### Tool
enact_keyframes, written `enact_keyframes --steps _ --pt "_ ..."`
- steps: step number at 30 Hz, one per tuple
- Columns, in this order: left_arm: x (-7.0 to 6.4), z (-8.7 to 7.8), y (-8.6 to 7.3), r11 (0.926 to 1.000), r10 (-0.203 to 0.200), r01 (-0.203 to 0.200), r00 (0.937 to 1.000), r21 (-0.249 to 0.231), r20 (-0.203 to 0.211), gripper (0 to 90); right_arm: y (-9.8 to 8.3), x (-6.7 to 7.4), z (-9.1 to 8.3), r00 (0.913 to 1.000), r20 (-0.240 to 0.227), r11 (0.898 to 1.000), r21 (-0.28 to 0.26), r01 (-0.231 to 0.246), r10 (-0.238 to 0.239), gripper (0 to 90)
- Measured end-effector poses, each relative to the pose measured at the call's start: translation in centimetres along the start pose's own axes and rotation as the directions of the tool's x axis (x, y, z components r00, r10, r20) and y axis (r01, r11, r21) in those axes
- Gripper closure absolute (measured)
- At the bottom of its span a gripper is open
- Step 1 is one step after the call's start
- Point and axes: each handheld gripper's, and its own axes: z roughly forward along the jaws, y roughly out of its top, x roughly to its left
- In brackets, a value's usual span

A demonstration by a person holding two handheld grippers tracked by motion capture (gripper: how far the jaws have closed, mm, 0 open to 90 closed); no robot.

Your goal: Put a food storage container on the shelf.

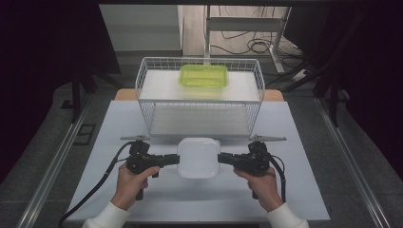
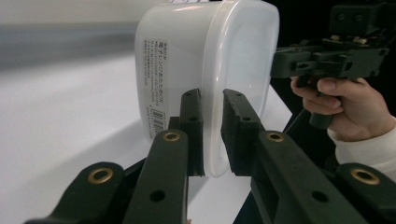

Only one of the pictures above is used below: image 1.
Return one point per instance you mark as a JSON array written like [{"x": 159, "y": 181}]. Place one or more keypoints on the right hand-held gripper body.
[{"x": 255, "y": 161}]

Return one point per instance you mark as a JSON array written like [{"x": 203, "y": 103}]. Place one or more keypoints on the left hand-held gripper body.
[{"x": 139, "y": 161}]

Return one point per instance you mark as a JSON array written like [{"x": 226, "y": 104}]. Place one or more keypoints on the white square plastic container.
[{"x": 198, "y": 160}]

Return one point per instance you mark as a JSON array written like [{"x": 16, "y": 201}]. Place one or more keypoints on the green plastic container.
[{"x": 202, "y": 77}]

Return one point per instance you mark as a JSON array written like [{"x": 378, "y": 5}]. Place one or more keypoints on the person's left hand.
[{"x": 131, "y": 186}]

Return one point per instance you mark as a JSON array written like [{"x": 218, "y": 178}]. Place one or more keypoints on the person's right hand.
[{"x": 264, "y": 188}]

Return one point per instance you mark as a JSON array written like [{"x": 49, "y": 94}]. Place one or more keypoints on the white table cover sheet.
[{"x": 202, "y": 196}]

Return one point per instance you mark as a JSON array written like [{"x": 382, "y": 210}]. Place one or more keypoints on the black stand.
[{"x": 76, "y": 95}]

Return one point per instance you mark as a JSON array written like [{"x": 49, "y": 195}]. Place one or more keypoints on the white power strip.
[{"x": 300, "y": 75}]

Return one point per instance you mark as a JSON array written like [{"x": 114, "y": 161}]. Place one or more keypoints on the white panel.
[{"x": 139, "y": 27}]

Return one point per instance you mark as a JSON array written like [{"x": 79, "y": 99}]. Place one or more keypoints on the dark curtain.
[
  {"x": 370, "y": 79},
  {"x": 38, "y": 63}
]

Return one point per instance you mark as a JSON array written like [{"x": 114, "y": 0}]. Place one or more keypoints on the black square floor frame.
[{"x": 85, "y": 133}]

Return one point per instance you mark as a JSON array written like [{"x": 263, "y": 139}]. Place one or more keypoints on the aluminium rail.
[
  {"x": 351, "y": 164},
  {"x": 53, "y": 164}
]

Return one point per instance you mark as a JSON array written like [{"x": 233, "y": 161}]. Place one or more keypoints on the white metal desk frame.
[{"x": 244, "y": 23}]

